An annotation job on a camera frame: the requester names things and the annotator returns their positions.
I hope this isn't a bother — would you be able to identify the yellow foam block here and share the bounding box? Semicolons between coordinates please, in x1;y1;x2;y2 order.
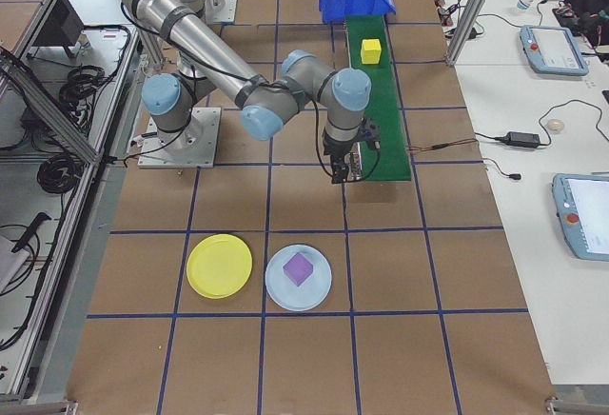
360;38;383;65

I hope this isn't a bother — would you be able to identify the purple foam block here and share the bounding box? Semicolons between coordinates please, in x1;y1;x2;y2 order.
282;251;315;287

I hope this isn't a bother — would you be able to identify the light blue plastic plate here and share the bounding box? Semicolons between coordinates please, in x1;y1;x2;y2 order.
264;244;333;312

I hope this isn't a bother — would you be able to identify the yellow plastic plate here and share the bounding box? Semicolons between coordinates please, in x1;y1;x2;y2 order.
186;233;254;300

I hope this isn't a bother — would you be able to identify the green conveyor belt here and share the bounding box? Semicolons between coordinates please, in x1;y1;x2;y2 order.
344;13;413;184

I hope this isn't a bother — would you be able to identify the black power adapter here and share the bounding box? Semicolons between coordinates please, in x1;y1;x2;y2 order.
504;130;542;148

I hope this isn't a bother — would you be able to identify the light blue teach pendant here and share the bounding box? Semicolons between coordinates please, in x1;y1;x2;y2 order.
518;24;590;77
551;172;609;262

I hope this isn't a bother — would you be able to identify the black electronics board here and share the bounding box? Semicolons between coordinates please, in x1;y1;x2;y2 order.
551;0;584;26

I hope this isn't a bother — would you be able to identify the person in black shirt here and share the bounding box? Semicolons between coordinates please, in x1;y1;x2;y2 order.
565;0;609;49

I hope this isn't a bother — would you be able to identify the black control box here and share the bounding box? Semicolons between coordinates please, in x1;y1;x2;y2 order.
29;0;88;50

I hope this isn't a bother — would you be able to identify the grey sheet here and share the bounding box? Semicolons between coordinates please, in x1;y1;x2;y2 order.
0;233;35;295

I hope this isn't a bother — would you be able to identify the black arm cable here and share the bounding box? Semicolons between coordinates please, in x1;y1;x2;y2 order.
118;0;382;183

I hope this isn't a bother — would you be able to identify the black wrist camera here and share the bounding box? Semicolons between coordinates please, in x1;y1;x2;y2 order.
359;117;383;152

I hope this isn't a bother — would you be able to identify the red black conveyor wire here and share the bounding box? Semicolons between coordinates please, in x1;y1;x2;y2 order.
407;138;478;154

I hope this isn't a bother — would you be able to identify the aluminium profile post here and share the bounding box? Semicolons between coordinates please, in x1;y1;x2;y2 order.
444;0;506;68

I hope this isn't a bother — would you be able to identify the white square base plate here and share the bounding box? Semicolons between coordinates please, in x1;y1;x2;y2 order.
137;106;223;168
203;0;239;25

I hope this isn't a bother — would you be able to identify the black adapter power cable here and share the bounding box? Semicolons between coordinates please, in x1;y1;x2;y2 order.
474;99;609;149

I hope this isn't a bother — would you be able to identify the black barrel plug cable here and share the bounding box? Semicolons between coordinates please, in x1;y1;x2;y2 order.
482;157;522;182

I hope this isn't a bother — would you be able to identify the black cable coil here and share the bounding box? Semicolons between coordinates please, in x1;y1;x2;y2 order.
36;152;80;196
57;65;119;119

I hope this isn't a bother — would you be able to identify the metal bar V frame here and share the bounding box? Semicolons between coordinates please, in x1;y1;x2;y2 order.
0;0;166;406

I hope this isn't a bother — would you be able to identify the black handle tool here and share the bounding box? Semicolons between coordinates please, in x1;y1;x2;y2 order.
11;212;52;253

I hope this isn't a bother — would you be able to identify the aluminium table rail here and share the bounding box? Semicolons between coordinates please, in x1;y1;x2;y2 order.
541;384;609;415
0;398;78;415

